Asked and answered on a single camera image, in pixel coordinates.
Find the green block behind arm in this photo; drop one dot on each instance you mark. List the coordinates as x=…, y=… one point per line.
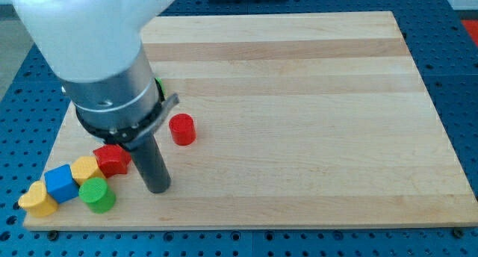
x=162, y=92

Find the light wooden board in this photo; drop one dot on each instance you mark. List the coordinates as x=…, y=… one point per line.
x=303, y=121

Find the yellow heart block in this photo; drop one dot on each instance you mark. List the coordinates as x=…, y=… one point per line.
x=37, y=202

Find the green cylinder block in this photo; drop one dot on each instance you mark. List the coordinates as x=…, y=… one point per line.
x=97, y=195

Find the red irregular block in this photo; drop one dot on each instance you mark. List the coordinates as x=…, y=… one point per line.
x=112, y=160

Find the yellow hexagon block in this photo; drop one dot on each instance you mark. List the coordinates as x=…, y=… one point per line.
x=84, y=168

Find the blue cube block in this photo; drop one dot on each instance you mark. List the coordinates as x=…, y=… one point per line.
x=60, y=184

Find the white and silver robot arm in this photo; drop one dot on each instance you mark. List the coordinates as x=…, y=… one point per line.
x=94, y=47

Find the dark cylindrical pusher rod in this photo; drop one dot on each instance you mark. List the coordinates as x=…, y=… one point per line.
x=150, y=165

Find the red cylinder block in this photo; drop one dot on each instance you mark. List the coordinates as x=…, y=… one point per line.
x=182, y=129

